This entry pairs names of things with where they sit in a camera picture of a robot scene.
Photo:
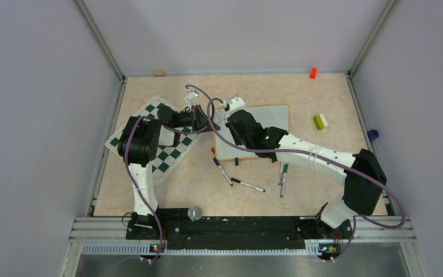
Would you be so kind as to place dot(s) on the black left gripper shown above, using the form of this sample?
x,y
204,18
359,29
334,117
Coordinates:
x,y
199,119

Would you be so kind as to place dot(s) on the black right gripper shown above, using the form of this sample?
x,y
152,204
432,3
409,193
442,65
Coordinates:
x,y
233,133

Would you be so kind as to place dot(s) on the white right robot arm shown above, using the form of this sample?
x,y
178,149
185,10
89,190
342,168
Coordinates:
x,y
360,174

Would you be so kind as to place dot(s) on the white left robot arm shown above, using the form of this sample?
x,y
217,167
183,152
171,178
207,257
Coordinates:
x,y
138,145

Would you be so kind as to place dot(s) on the blue whiteboard marker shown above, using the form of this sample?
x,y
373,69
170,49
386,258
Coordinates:
x,y
217,163

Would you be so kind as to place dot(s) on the purple whiteboard marker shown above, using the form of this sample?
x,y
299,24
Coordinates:
x,y
281,173

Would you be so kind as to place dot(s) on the black whiteboard marker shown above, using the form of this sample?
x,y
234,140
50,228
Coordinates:
x,y
248,185

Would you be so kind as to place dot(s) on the green whiteboard marker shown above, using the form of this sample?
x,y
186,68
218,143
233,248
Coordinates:
x,y
282,190

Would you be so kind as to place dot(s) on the small wooden cork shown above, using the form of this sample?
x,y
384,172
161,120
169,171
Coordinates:
x,y
158,74

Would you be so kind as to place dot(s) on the green white toy brick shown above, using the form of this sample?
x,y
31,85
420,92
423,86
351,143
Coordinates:
x,y
320,121

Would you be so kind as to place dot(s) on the orange toy block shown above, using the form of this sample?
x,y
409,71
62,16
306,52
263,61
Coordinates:
x,y
313,73

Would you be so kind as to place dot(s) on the silver round knob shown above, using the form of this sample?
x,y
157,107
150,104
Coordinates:
x,y
194,213

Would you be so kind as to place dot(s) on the purple toy block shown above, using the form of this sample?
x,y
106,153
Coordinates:
x,y
372,134

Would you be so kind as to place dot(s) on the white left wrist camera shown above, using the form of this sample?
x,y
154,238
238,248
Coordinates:
x,y
191,95

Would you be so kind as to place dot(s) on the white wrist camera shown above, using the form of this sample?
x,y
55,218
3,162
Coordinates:
x,y
191,95
234,104

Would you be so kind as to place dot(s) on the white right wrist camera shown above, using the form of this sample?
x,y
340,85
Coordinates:
x,y
234,104

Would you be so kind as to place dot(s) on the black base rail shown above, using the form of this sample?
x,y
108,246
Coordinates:
x,y
173,226

